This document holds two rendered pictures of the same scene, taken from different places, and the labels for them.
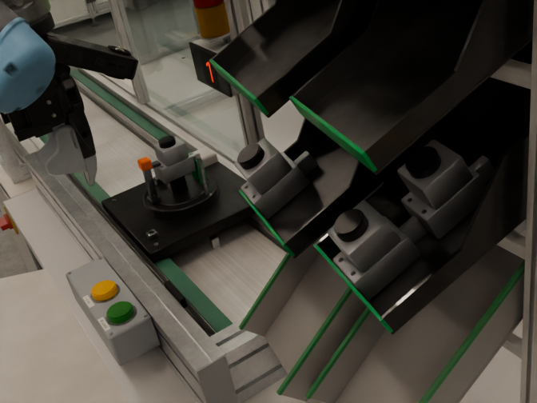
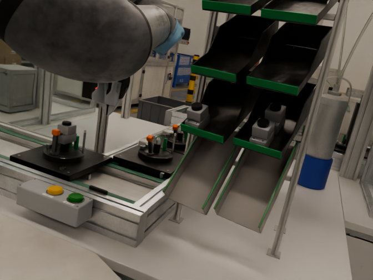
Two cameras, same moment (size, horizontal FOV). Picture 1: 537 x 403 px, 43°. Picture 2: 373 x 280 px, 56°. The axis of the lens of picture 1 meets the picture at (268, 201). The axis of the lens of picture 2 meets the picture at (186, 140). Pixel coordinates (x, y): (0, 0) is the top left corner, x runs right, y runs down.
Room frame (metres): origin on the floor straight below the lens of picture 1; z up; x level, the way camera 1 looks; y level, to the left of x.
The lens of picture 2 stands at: (0.02, 0.68, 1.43)
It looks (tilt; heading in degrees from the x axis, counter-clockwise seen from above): 16 degrees down; 315
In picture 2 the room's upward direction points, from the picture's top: 10 degrees clockwise
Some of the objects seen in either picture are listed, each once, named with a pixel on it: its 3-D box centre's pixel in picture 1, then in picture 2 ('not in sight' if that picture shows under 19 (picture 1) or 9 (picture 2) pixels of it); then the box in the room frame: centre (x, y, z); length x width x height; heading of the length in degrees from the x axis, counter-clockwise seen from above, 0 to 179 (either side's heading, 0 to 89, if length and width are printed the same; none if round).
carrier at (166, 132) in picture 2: not in sight; (180, 134); (1.13, -0.40, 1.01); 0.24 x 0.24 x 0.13; 26
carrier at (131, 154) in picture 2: not in sight; (156, 146); (1.02, -0.18, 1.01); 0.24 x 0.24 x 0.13; 26
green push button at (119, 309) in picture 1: (121, 313); (75, 199); (0.82, 0.25, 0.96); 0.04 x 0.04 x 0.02
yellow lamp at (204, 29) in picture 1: (212, 18); not in sight; (1.12, 0.03, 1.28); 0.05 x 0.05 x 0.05
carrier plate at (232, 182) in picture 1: (183, 202); (63, 158); (1.11, 0.16, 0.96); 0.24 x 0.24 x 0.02; 26
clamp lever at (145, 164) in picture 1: (153, 176); (56, 140); (1.09, 0.19, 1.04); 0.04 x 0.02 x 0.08; 116
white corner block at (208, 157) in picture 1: (204, 161); not in sight; (1.24, 0.11, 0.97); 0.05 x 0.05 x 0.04; 26
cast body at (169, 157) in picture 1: (176, 154); (67, 131); (1.12, 0.15, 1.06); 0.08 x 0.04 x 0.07; 116
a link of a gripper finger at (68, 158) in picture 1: (69, 161); (110, 99); (0.75, 0.22, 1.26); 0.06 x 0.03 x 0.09; 116
